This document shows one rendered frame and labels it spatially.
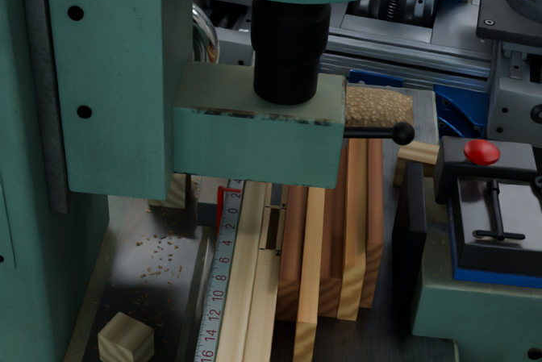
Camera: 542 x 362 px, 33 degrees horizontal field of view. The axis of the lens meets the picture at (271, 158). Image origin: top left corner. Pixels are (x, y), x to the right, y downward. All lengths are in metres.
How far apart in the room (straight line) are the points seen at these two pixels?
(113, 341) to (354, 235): 0.24
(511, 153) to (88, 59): 0.37
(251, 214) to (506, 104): 0.63
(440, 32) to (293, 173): 0.82
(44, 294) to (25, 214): 0.09
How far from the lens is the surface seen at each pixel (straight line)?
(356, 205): 0.80
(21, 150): 0.69
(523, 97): 1.34
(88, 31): 0.66
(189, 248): 0.98
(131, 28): 0.65
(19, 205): 0.72
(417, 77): 1.48
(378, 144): 0.85
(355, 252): 0.76
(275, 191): 0.80
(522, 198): 0.79
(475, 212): 0.76
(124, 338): 0.86
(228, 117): 0.72
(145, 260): 0.97
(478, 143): 0.80
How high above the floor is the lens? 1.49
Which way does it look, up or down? 39 degrees down
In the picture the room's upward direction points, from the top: 4 degrees clockwise
